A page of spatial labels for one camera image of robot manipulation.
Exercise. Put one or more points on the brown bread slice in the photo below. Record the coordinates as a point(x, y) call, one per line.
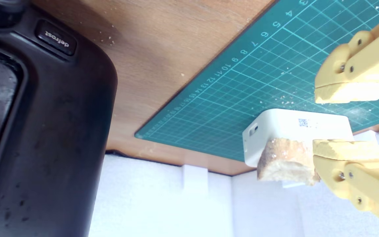
point(285, 161)

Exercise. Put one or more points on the black two-slot toaster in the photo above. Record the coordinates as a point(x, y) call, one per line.
point(61, 131)

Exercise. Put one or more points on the white block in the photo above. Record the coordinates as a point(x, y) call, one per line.
point(291, 128)

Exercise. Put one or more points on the green cutting mat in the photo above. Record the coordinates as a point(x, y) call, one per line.
point(242, 98)

